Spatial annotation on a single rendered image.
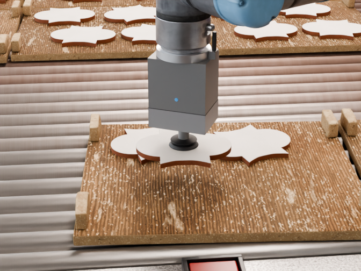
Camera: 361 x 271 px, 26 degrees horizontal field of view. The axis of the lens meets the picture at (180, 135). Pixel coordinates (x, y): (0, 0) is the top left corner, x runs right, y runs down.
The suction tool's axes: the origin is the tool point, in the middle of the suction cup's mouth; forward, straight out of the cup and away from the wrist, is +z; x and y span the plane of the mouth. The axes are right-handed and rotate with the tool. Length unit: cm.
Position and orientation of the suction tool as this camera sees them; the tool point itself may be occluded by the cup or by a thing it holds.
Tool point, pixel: (183, 151)
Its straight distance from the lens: 114.2
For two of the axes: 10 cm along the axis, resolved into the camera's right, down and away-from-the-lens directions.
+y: -9.5, -1.4, 3.0
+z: 0.0, 9.0, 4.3
